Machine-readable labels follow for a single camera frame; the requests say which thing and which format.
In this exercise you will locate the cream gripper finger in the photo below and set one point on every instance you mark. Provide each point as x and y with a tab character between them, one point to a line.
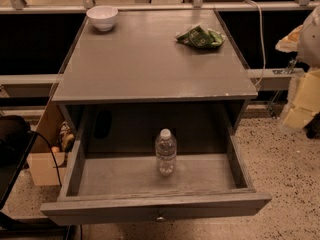
303	100
290	43

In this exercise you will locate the clear plastic water bottle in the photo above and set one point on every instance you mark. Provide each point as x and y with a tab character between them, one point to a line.
166	152

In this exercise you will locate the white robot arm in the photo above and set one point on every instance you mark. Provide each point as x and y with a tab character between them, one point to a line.
309	44

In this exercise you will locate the grey open top drawer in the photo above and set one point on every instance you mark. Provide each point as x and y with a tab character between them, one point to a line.
114	179

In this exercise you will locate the green snack bag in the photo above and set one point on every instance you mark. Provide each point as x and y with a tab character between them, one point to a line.
199	37

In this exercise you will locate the grey wooden cabinet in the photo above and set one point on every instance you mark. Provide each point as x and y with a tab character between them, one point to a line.
120	88

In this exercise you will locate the white ceramic bowl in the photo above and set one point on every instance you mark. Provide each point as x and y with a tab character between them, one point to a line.
102	17

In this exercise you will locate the toys in cardboard box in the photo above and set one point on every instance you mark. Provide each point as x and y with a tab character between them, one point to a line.
65	139

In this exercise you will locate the cardboard box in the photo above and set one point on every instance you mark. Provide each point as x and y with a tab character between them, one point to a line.
47	168

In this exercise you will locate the black chair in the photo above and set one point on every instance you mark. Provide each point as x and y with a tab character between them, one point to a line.
16	141

